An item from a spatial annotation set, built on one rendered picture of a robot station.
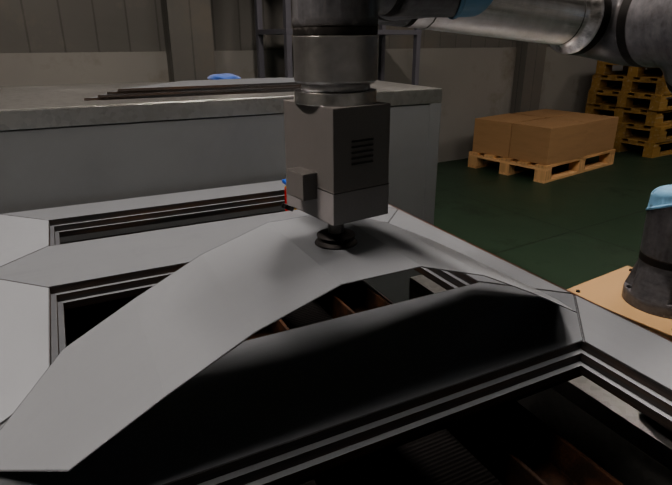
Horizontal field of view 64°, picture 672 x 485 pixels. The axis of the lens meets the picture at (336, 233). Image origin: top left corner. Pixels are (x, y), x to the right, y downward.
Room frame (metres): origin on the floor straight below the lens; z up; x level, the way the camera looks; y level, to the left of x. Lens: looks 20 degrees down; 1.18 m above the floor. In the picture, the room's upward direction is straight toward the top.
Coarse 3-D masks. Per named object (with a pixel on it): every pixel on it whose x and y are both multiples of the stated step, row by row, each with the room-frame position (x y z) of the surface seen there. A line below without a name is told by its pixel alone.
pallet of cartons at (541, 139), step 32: (480, 128) 5.10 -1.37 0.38; (512, 128) 4.85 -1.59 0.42; (544, 128) 4.59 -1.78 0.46; (576, 128) 4.76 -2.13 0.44; (608, 128) 5.15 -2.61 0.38; (480, 160) 5.11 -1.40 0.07; (512, 160) 4.81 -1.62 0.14; (544, 160) 4.55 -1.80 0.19; (576, 160) 4.81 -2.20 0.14; (608, 160) 5.21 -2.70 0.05
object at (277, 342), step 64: (64, 320) 0.64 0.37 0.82; (384, 320) 0.60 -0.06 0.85; (448, 320) 0.60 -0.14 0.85; (512, 320) 0.60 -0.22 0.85; (576, 320) 0.60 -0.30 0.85; (192, 384) 0.46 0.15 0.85; (256, 384) 0.46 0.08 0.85; (320, 384) 0.46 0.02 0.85; (384, 384) 0.46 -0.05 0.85; (448, 384) 0.46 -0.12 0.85; (512, 384) 0.49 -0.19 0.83; (640, 384) 0.48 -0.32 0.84; (128, 448) 0.37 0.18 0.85; (192, 448) 0.37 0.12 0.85; (256, 448) 0.37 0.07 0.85; (320, 448) 0.39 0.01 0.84
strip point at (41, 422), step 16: (64, 352) 0.46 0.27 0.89; (48, 368) 0.44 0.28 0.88; (64, 368) 0.43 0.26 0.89; (48, 384) 0.42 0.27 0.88; (64, 384) 0.40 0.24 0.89; (32, 400) 0.40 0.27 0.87; (48, 400) 0.39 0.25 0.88; (64, 400) 0.38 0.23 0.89; (16, 416) 0.39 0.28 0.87; (32, 416) 0.38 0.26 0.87; (48, 416) 0.37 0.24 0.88; (64, 416) 0.36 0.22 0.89; (0, 432) 0.38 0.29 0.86; (16, 432) 0.37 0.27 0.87; (32, 432) 0.36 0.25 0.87; (48, 432) 0.35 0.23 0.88; (64, 432) 0.34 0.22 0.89; (0, 448) 0.36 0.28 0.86; (16, 448) 0.35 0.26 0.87; (32, 448) 0.34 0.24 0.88; (48, 448) 0.33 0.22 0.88; (64, 448) 0.33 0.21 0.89; (0, 464) 0.34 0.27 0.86; (16, 464) 0.33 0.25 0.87; (32, 464) 0.32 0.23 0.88; (48, 464) 0.32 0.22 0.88; (64, 464) 0.31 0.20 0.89
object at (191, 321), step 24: (192, 264) 0.52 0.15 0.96; (168, 288) 0.49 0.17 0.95; (192, 288) 0.47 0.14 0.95; (216, 288) 0.45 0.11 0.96; (144, 312) 0.46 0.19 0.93; (168, 312) 0.44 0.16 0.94; (192, 312) 0.43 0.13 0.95; (216, 312) 0.41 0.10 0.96; (240, 312) 0.40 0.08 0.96; (168, 336) 0.41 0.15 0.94; (192, 336) 0.39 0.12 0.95; (216, 336) 0.38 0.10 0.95; (240, 336) 0.37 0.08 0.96; (168, 360) 0.38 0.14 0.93; (192, 360) 0.36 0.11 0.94; (216, 360) 0.35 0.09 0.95; (168, 384) 0.35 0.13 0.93
